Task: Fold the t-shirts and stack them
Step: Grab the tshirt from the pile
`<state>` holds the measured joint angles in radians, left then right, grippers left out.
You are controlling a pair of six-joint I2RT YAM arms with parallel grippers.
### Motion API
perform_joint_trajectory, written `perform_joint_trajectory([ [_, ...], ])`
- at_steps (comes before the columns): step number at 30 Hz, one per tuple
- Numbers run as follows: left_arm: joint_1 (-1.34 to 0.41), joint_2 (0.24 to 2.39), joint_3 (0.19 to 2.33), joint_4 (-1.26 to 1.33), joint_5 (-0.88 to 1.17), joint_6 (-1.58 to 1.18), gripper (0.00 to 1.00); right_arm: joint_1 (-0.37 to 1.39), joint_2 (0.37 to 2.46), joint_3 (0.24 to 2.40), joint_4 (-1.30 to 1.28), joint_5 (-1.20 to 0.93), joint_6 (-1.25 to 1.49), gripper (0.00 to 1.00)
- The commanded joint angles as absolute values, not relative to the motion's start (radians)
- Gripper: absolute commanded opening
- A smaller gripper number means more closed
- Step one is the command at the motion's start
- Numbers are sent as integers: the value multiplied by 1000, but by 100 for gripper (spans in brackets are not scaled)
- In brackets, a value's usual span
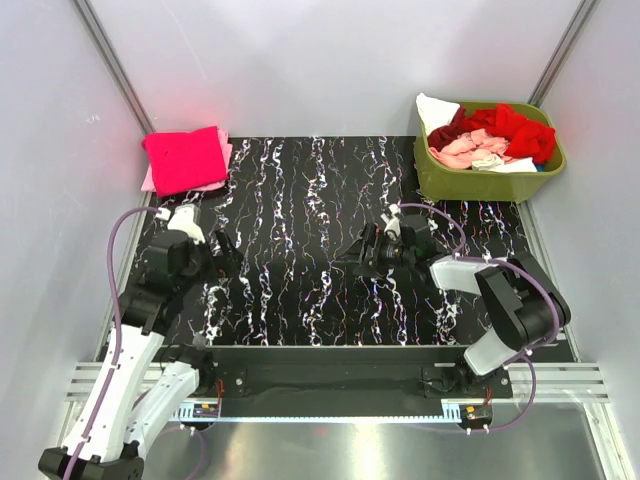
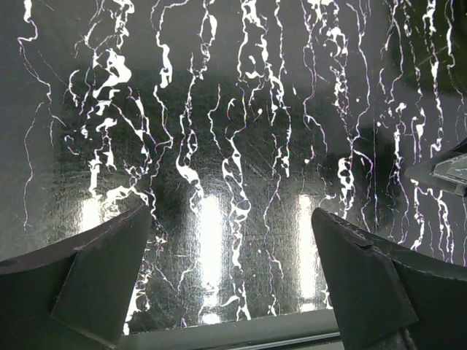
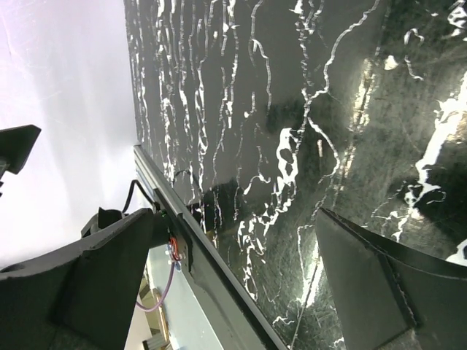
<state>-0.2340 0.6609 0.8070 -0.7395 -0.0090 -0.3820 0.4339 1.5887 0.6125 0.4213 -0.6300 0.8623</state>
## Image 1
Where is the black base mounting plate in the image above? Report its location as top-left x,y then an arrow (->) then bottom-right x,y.
97,344 -> 576,419

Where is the olive green plastic bin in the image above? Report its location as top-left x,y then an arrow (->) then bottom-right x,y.
414,101 -> 566,203

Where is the pink cloth in bin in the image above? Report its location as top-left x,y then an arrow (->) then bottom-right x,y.
428,129 -> 513,170

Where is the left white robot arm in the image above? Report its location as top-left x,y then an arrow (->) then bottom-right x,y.
38,204 -> 242,479

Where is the dark red cloth in bin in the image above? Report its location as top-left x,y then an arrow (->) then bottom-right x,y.
427,106 -> 468,151

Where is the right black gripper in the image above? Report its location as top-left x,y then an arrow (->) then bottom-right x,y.
336,222 -> 416,280

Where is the folded magenta t shirt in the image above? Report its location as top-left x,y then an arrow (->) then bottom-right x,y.
142,125 -> 231,197

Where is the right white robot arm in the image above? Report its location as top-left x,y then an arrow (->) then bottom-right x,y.
337,204 -> 571,397

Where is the cream white t shirt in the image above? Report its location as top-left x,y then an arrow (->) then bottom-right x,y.
471,154 -> 537,174

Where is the white cloth in bin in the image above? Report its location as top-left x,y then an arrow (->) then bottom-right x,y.
416,93 -> 460,134

